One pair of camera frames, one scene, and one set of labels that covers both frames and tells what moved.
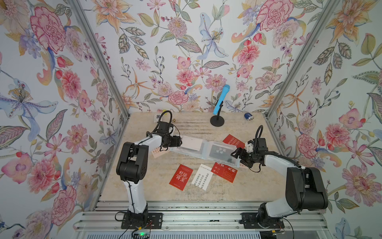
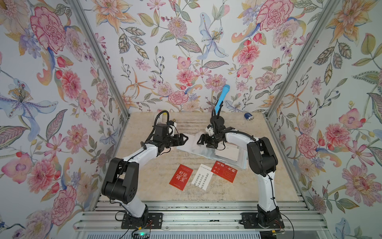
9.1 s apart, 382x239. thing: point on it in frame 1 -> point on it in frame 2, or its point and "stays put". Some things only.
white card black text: (203, 177) stays put
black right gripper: (238, 153) -> (202, 137)
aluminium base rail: (179, 215) stays put
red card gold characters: (224, 172) stays put
